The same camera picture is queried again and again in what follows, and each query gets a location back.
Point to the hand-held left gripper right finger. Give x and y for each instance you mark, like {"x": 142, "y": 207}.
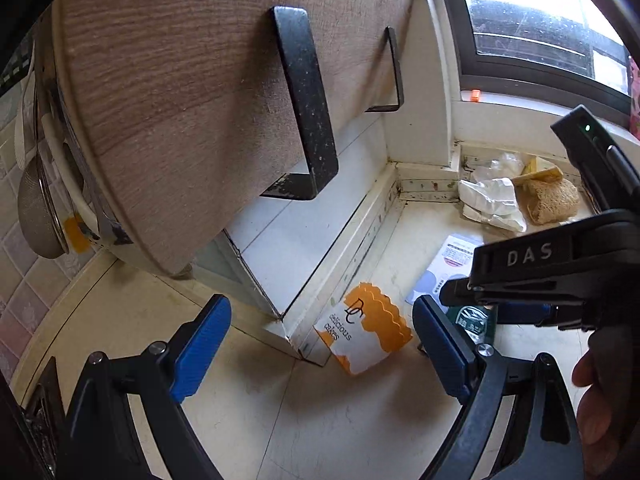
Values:
{"x": 442, "y": 345}

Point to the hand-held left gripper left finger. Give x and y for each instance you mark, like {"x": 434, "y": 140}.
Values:
{"x": 200, "y": 355}

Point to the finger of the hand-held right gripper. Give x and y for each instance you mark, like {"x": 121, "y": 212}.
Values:
{"x": 525, "y": 314}

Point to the dark green packet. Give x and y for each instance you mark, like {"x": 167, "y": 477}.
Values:
{"x": 472, "y": 322}

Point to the orange white cake cup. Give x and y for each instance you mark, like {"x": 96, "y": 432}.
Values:
{"x": 360, "y": 335}

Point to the person's right hand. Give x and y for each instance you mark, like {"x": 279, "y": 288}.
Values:
{"x": 605, "y": 400}

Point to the loofah sponge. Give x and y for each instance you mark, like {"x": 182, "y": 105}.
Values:
{"x": 550, "y": 200}

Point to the white crumpled tissue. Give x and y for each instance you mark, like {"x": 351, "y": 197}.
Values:
{"x": 490, "y": 200}

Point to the white blue box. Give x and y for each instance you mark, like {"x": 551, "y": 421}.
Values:
{"x": 445, "y": 265}

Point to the yellow sponge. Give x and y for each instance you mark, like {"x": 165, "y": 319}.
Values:
{"x": 537, "y": 166}

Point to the clear plastic wrap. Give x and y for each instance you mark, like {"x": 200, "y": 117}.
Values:
{"x": 505, "y": 162}

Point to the black gas stove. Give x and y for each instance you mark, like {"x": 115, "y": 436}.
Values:
{"x": 42, "y": 420}

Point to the dark framed window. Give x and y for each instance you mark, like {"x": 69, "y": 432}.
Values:
{"x": 500, "y": 67}

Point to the metal strainer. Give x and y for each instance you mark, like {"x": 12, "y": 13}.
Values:
{"x": 40, "y": 215}

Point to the wooden cutting board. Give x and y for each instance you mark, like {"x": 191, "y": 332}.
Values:
{"x": 175, "y": 110}

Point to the black wall rack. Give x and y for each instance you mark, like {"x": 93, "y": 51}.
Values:
{"x": 305, "y": 100}

